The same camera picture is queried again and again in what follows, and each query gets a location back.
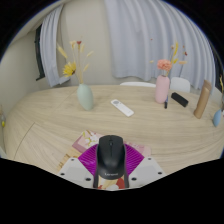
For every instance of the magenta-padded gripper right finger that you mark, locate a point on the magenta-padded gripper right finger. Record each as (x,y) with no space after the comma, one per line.
(135,160)

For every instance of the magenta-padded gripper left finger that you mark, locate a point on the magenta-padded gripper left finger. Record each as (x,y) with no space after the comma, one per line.
(86,160)

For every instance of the black computer mouse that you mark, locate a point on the black computer mouse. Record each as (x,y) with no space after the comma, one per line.
(110,156)

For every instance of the cartoon print mouse pad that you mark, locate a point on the cartoon print mouse pad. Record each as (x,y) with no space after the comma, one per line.
(87,139)

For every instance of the white remote control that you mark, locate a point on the white remote control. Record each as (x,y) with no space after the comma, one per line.
(122,108)

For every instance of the green vase with yellow flowers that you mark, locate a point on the green vase with yellow flowers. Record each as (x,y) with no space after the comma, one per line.
(85,97)

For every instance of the small black box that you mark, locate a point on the small black box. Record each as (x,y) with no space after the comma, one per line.
(179,99)

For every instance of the pink vase with dried flowers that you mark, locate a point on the pink vase with dried flowers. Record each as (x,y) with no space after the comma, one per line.
(162,89)

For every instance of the gold insulated bottle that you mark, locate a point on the gold insulated bottle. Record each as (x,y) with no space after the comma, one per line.
(202,100)

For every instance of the blue vase with dried flowers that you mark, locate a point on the blue vase with dried flowers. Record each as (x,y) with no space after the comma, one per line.
(217,118)

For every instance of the dark framed window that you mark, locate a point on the dark framed window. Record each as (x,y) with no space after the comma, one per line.
(38,56)

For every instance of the narrow white curtain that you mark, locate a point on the narrow white curtain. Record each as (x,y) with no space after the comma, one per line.
(51,50)

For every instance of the wide white sheer curtain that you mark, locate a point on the wide white sheer curtain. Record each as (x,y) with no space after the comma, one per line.
(146,33)

